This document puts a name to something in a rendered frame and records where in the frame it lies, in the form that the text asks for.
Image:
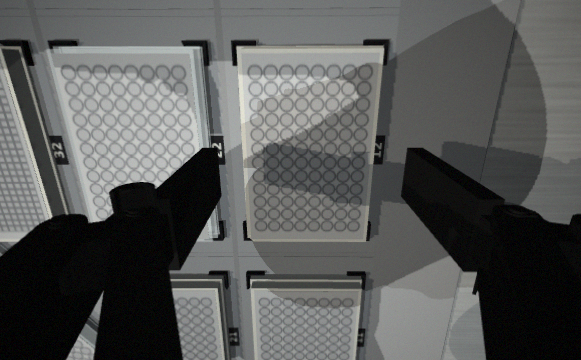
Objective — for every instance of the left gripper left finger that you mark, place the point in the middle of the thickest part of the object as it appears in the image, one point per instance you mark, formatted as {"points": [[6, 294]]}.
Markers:
{"points": [[51, 279]]}

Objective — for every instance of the grey flat deck plate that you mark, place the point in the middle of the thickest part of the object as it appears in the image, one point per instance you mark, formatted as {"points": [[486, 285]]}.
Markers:
{"points": [[449, 65]]}

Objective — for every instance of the white multi-well plate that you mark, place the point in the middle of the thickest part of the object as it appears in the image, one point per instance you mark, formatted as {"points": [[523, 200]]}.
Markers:
{"points": [[31, 189]]}

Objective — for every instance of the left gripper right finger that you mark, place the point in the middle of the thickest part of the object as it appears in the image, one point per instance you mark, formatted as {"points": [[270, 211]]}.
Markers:
{"points": [[528, 269]]}

